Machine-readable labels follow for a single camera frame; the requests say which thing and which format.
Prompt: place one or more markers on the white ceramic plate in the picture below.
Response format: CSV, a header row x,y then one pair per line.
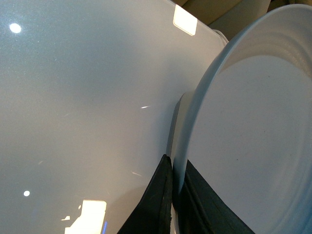
x,y
247,127

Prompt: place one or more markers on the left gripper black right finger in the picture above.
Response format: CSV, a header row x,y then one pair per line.
x,y
201,211

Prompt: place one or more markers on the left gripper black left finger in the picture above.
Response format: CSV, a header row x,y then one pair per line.
x,y
152,215

